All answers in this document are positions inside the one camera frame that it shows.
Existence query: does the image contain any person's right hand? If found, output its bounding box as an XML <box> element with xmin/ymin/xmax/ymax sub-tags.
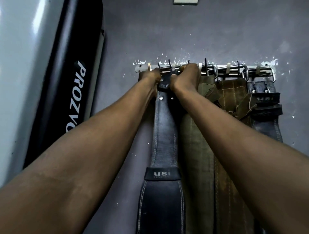
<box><xmin>170</xmin><ymin>63</ymin><xmax>202</xmax><ymax>94</ymax></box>

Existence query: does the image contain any person's left hand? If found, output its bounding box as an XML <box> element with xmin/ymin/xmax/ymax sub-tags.
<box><xmin>139</xmin><ymin>68</ymin><xmax>162</xmax><ymax>97</ymax></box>

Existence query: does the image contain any metal wall hooks rack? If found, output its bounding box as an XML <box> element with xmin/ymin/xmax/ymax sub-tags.
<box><xmin>134</xmin><ymin>62</ymin><xmax>277</xmax><ymax>82</ymax></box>

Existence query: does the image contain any brown leather belt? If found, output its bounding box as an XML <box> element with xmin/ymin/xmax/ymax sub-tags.
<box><xmin>213</xmin><ymin>61</ymin><xmax>257</xmax><ymax>234</ymax></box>

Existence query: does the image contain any olive green belt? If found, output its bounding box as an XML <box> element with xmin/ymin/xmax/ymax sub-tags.
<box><xmin>180</xmin><ymin>58</ymin><xmax>221</xmax><ymax>234</ymax></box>

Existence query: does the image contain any black belt with white print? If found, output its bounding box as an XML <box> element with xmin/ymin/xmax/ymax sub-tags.
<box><xmin>246</xmin><ymin>66</ymin><xmax>283</xmax><ymax>144</ymax></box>

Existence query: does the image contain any person's right forearm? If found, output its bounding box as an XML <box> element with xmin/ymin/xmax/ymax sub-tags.
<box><xmin>173</xmin><ymin>88</ymin><xmax>309</xmax><ymax>234</ymax></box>

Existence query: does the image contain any person's left forearm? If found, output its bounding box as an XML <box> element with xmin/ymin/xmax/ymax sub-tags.
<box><xmin>0</xmin><ymin>82</ymin><xmax>157</xmax><ymax>234</ymax></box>

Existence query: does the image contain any black printed machine column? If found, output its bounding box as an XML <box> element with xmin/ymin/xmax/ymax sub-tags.
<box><xmin>23</xmin><ymin>0</ymin><xmax>106</xmax><ymax>169</ymax></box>

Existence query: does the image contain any white machine panel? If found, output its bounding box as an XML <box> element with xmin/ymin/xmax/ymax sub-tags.
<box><xmin>0</xmin><ymin>0</ymin><xmax>64</xmax><ymax>187</ymax></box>

